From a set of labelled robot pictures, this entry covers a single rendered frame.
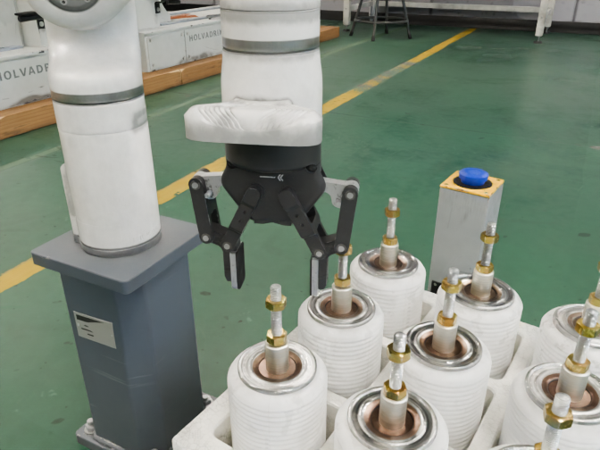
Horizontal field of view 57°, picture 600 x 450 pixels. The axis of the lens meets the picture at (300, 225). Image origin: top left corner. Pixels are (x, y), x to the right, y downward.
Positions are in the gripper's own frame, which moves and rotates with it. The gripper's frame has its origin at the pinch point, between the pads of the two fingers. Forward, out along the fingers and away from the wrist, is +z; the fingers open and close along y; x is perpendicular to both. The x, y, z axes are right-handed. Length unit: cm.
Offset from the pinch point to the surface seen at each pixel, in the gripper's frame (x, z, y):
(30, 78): -155, 18, 128
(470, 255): -31.0, 13.4, -21.5
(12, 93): -146, 22, 131
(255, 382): 2.9, 9.9, 1.5
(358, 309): -10.3, 10.0, -6.9
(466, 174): -33.9, 2.3, -19.9
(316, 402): 2.6, 11.6, -4.1
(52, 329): -31, 35, 48
